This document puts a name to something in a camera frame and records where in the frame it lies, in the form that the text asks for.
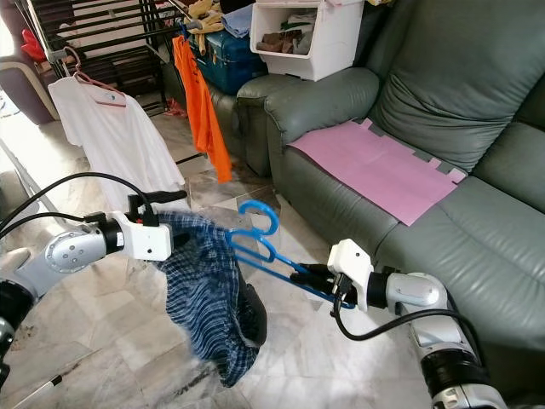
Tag light blue garment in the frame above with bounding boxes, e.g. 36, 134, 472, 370
221, 10, 256, 39

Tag orange shirt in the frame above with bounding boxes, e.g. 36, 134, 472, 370
173, 34, 232, 184

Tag brown folded clothes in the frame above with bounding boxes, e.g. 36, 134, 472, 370
260, 30, 312, 56

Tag purple armchair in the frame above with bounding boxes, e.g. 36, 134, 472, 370
0, 26, 60, 127

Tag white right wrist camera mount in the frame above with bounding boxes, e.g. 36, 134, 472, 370
328, 239, 374, 297

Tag black metal drying rack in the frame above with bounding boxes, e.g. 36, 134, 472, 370
21, 0, 218, 99

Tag blue plaid garment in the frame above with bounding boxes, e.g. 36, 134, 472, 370
158, 211, 261, 389

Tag white plastic storage bin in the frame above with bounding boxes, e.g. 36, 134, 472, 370
249, 0, 365, 84

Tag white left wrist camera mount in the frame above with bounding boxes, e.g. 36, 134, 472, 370
119, 211, 175, 261

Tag white shirt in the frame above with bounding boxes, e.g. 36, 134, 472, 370
49, 75, 186, 214

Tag beige yellow garment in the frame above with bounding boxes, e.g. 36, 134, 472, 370
183, 0, 222, 35

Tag pink hanger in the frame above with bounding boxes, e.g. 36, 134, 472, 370
68, 47, 133, 107

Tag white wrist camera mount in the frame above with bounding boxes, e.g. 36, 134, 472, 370
328, 239, 374, 297
119, 211, 175, 261

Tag pink mat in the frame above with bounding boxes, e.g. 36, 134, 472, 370
290, 119, 469, 227

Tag red cloth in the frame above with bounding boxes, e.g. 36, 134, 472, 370
19, 30, 45, 65

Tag green leather sofa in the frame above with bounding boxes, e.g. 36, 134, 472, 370
162, 0, 545, 401

